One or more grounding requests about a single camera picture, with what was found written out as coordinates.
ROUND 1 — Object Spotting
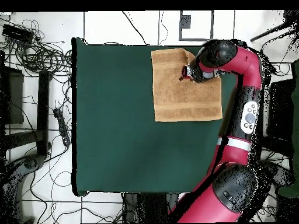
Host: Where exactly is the orange terry towel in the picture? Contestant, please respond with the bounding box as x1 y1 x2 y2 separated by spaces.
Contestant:
151 47 224 123

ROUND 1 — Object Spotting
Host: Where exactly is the black flat box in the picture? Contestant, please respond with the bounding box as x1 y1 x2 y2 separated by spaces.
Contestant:
2 23 35 41

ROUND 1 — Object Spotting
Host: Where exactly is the dark green tablecloth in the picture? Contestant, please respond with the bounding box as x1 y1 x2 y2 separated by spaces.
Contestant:
71 37 246 197

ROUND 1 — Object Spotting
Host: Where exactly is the black tripod leg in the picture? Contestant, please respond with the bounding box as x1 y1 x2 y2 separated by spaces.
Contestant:
249 10 299 43

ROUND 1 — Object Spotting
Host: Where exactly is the black square panel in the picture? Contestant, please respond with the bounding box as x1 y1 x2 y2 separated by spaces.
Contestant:
267 78 295 141
0 66 25 125

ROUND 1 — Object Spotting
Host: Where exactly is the green cloth strip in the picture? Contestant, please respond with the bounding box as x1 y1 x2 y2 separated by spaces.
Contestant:
277 59 299 199

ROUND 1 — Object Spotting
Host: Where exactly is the black power strip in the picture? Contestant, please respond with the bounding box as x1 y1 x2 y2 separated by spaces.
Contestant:
53 107 71 147

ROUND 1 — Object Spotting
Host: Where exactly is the black stand base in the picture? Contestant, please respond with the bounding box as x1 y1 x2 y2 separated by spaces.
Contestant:
259 159 295 188
0 153 46 224

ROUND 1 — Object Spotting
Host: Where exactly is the black upright bar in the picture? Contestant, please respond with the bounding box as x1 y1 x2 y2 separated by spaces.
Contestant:
36 71 51 158

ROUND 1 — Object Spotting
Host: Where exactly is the grey square frame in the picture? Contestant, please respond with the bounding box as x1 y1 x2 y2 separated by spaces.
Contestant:
179 10 215 43

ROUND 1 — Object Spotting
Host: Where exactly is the black diagonal cable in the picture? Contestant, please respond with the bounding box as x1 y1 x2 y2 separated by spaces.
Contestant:
121 10 148 46

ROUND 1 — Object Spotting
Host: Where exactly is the black cable tangle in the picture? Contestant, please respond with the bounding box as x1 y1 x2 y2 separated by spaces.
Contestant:
3 19 72 76
256 59 293 169

